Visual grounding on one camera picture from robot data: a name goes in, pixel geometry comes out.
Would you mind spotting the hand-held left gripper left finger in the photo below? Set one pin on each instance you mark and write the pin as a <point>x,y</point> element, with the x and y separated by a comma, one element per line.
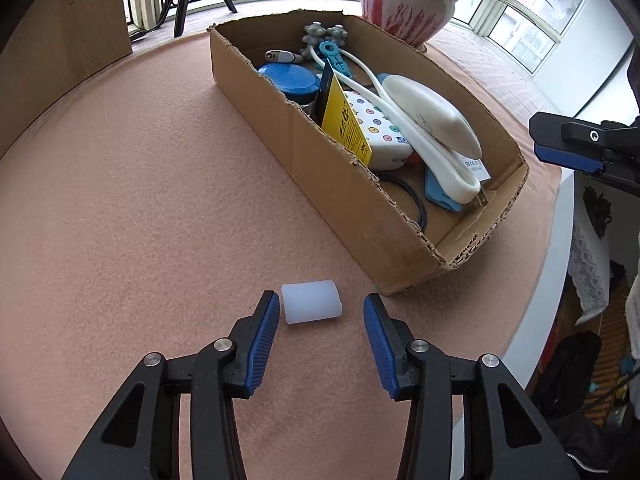
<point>264,345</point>

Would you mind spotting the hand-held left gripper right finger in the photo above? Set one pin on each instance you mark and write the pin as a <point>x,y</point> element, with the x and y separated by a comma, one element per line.
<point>380,345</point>

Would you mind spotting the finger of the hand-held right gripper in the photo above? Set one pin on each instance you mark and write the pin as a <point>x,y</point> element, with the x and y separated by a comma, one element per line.
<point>565,155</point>

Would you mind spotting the white translucent cap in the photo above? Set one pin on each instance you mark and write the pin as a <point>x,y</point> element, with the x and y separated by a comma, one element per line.
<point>310,302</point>

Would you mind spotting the white roller massager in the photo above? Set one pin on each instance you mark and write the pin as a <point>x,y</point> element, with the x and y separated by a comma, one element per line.
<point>440,160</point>

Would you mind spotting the blue plastic block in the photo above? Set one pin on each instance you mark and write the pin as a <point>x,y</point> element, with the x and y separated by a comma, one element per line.
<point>437,192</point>

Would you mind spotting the white bottle with blue cap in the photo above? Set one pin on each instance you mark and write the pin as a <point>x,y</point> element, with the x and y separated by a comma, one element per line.
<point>430,110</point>

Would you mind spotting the cardboard box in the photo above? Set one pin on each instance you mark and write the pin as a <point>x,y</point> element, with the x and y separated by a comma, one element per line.
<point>325,185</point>

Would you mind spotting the black and yellow card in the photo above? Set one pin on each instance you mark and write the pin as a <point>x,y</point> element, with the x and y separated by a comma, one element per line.
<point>345,120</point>

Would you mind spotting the teal plastic clip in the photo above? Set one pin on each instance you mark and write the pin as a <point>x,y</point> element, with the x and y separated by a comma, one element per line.
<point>330,50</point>

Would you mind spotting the blue round lid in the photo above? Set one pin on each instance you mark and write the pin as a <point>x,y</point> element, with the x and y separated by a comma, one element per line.
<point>290,80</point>

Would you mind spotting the patterned silver lighter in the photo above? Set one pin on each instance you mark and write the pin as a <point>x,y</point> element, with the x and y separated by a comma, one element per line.
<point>280,56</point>

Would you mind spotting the white lace cloth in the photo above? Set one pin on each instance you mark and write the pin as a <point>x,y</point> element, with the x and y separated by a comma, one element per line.
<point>587,270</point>

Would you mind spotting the pink felt table mat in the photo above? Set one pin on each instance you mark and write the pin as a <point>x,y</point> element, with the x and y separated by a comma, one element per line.
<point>150,210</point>

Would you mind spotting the patterned white tissue pack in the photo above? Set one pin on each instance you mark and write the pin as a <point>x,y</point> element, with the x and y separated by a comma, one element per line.
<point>385,130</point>

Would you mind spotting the black bag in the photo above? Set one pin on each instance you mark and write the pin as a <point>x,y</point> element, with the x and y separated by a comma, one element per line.
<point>570,370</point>

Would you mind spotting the red and white plant pot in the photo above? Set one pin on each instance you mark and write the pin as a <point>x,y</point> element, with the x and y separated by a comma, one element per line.
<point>410,5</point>

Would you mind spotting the wooden board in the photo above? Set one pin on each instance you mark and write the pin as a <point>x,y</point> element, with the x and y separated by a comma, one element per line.
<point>65,35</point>

